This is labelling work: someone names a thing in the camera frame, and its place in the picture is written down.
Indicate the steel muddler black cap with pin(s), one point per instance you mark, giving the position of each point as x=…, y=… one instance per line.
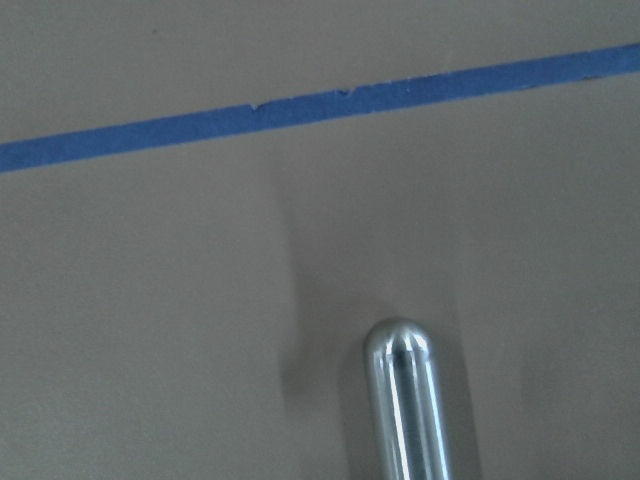
x=406, y=401

